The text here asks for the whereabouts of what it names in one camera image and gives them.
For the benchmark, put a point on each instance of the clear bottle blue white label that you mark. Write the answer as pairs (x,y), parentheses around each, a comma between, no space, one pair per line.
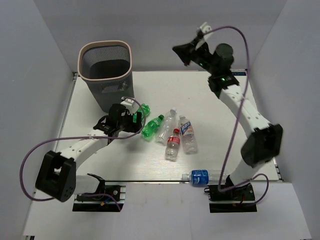
(189,142)

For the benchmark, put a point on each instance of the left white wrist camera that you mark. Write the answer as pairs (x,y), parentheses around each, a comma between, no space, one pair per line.
(128,103)

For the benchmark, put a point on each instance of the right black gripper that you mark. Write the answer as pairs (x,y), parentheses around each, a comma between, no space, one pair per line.
(187,52)

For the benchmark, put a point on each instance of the clear bottle with white cap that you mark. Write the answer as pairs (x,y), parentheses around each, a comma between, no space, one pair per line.
(169,123)

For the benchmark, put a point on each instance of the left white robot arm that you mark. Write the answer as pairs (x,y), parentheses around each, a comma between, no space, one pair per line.
(58,176)

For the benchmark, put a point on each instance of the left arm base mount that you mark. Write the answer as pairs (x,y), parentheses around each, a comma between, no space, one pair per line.
(111,200)

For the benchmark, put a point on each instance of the clear bottle red label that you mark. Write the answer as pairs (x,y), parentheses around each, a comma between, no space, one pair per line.
(173,145)

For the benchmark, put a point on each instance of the grey bin with beige rim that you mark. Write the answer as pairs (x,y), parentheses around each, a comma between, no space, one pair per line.
(106,67)

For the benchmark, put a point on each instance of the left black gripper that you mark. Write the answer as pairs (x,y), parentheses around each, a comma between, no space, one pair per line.
(133,127)

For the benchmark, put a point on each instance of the green bottle with green cap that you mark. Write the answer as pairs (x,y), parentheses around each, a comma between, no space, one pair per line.
(152,127)

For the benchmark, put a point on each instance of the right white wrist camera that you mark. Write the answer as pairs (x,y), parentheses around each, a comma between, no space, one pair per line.
(203,34)

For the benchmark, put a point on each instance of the green bottle bin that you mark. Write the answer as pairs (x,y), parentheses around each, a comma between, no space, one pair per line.
(145,111)

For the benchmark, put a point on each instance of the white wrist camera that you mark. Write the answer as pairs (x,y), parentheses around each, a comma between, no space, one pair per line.
(203,34)
(128,103)

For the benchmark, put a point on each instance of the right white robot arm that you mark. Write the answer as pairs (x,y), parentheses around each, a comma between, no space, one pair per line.
(264,139)

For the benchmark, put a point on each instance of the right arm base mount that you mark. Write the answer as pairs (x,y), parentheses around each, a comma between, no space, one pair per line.
(237,200)

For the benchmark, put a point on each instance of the blue table corner label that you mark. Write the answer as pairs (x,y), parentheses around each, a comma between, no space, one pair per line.
(239,73)

